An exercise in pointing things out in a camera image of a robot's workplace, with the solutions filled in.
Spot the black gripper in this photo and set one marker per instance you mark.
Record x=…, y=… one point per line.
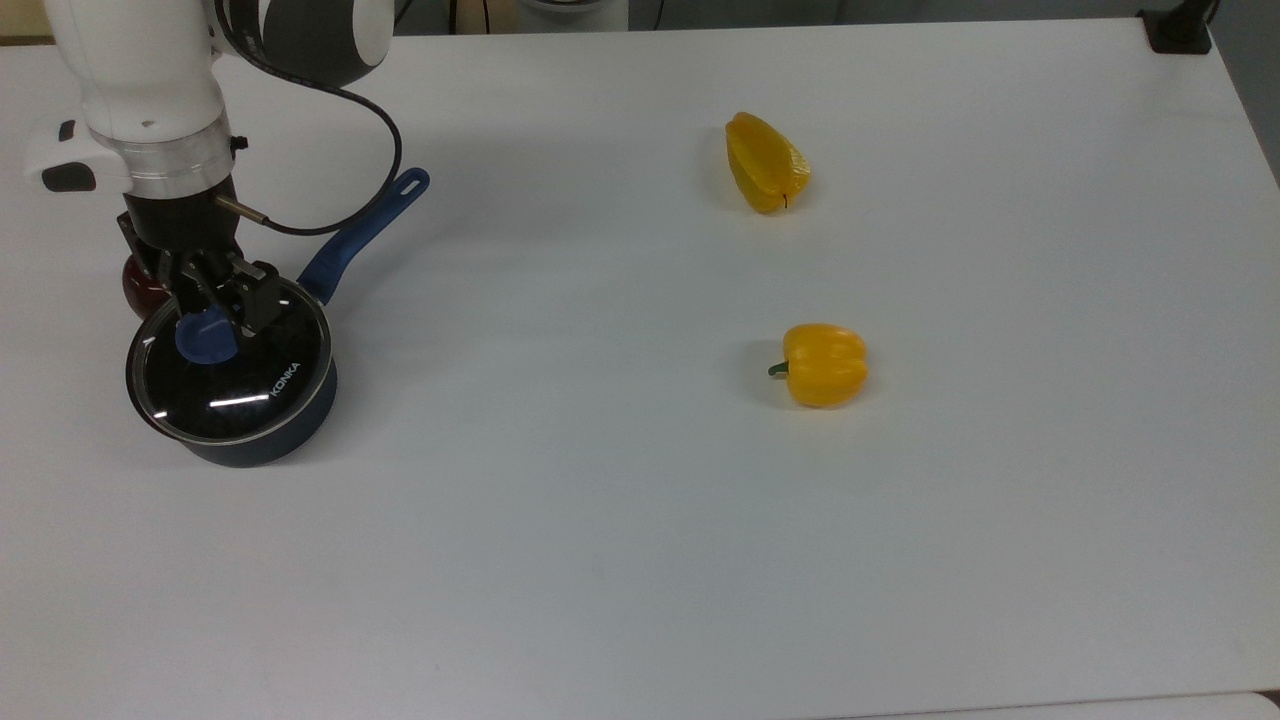
x=185, y=225

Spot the glass lid with blue knob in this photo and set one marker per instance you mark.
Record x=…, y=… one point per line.
x=232, y=400

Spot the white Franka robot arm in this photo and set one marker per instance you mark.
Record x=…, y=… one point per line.
x=140, y=70

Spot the dark red apple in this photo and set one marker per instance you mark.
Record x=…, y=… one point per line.
x=140, y=292

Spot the dark blue saucepan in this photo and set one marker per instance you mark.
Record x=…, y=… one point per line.
x=300, y=430

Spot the yellow starfruit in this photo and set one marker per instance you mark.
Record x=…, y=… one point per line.
x=765, y=160

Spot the round yellow bell pepper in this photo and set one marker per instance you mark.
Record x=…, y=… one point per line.
x=825, y=365

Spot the black camera stand base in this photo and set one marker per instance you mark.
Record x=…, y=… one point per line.
x=1178, y=30

